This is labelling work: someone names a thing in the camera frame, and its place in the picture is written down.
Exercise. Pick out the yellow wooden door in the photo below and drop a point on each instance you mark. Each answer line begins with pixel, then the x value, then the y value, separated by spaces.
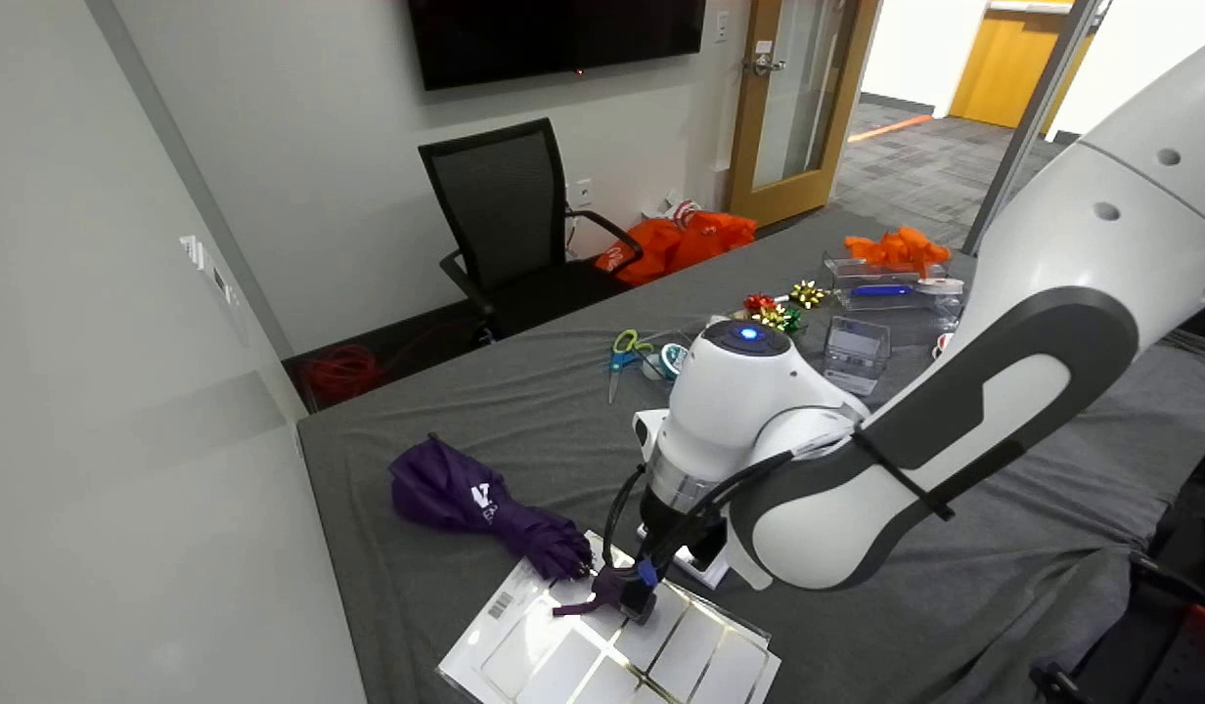
pixel 1008 65

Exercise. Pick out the wooden glass door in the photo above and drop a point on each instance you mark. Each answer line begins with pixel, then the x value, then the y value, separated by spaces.
pixel 746 156

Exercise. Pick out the clear plastic blister pack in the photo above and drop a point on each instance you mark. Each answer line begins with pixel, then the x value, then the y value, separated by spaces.
pixel 858 354

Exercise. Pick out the red gift bow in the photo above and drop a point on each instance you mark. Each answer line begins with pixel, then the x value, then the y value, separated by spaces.
pixel 755 305

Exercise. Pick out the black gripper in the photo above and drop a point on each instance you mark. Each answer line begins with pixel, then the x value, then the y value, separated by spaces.
pixel 682 518

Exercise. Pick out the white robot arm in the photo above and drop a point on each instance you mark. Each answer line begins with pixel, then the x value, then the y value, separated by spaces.
pixel 1084 234

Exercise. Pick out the black mesh office chair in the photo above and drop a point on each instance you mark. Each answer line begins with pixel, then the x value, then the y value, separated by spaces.
pixel 498 195

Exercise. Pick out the orange plastic bag pile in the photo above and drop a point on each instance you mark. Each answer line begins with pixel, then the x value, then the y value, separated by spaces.
pixel 682 241

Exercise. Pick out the clear container with markers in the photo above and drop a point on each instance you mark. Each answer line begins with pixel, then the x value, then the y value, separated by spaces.
pixel 891 289

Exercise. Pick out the grey table cloth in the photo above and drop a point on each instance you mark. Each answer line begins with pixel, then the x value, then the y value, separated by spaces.
pixel 526 391

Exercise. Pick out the black white product box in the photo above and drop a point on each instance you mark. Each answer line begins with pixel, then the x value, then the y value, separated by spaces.
pixel 704 569

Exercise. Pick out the white wall switch plate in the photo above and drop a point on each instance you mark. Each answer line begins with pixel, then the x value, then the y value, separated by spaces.
pixel 193 251

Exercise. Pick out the small orange fabric pile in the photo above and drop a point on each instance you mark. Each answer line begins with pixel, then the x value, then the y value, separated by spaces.
pixel 899 246

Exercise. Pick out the yellow green gift bow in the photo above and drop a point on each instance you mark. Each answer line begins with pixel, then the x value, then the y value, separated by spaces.
pixel 806 295

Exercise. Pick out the black wall television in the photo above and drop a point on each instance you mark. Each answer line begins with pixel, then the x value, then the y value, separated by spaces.
pixel 551 33

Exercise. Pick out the grey metal pole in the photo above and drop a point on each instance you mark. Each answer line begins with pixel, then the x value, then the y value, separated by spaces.
pixel 1034 129

